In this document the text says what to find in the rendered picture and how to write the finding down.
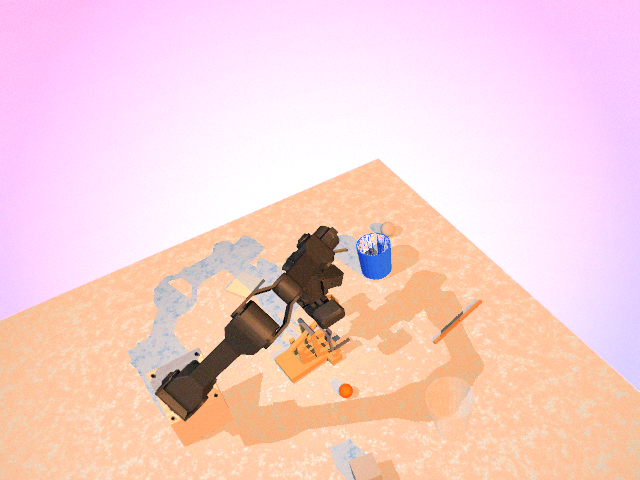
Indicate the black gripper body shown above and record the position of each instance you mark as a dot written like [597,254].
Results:
[325,313]

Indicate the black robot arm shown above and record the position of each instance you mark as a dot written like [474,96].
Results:
[251,328]

